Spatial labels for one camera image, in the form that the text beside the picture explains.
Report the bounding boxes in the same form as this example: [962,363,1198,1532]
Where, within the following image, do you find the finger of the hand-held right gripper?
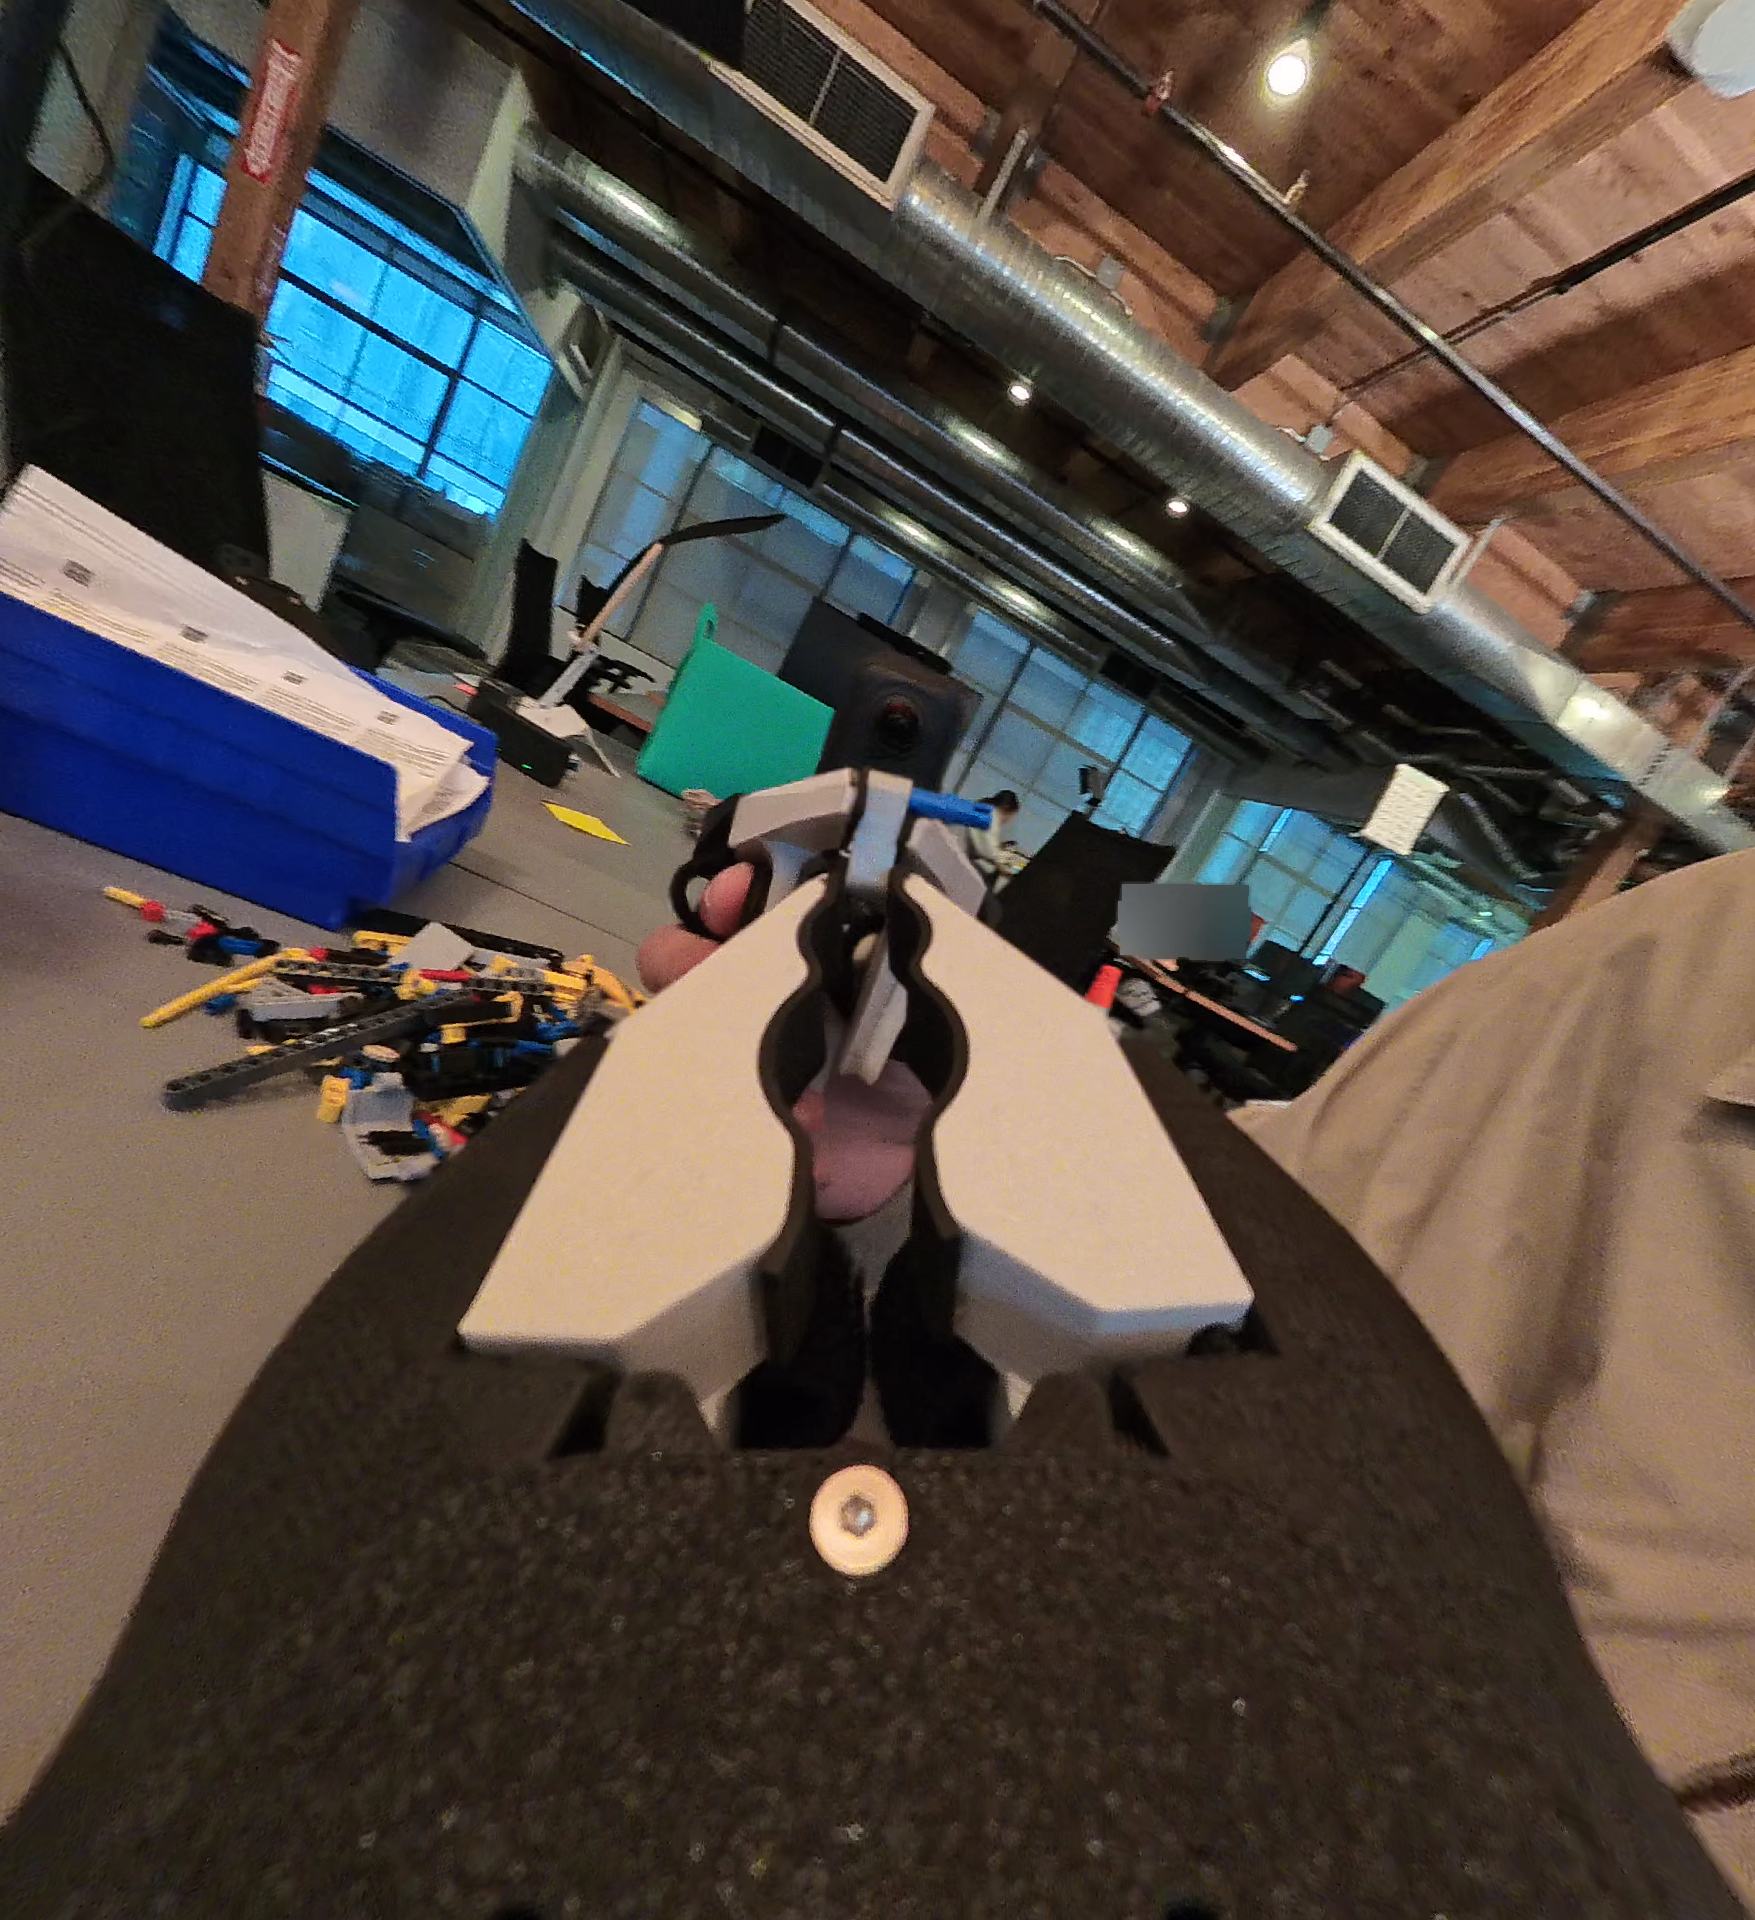
[900,817,990,919]
[737,773,866,910]

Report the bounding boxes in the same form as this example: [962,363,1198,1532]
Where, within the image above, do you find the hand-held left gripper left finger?
[459,882,832,1443]

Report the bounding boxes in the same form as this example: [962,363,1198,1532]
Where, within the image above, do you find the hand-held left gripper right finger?
[892,878,1254,1443]

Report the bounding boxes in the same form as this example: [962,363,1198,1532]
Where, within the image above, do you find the grey toy brick connector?
[835,773,921,1085]

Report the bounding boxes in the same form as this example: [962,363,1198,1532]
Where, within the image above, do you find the grey desk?
[0,734,736,1878]

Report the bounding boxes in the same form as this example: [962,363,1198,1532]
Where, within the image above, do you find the black monitor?
[778,597,880,709]

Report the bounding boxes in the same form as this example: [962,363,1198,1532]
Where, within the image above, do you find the green felt bag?
[632,604,836,806]

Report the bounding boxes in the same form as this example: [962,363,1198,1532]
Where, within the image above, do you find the black folding screen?
[997,817,1178,950]

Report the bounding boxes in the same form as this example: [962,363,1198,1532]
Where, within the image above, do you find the white articulated lamp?
[535,513,793,759]

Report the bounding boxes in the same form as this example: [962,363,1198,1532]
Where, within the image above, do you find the pile of mixed toy bricks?
[100,882,650,1190]

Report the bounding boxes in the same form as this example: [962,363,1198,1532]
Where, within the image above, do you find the black box device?
[461,677,583,793]

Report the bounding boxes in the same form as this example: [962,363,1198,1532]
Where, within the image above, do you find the white hanging sign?
[1359,763,1452,854]

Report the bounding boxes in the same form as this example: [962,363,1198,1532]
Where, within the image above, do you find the white ceiling vent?
[1309,450,1474,612]
[708,0,937,207]

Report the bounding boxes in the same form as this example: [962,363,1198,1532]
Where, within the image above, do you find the white paper sheets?
[0,461,493,846]

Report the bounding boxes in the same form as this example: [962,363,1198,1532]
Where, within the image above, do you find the blue plastic bin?
[0,494,499,935]

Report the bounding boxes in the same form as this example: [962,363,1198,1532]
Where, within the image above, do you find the black board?
[0,167,275,585]

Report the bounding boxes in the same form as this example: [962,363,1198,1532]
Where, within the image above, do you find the white ceiling sensor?
[1663,0,1755,101]

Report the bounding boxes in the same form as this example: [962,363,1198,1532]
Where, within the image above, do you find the silver air duct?
[516,120,1755,858]

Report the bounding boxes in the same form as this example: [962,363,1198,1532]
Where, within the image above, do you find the wooden post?
[200,0,362,324]

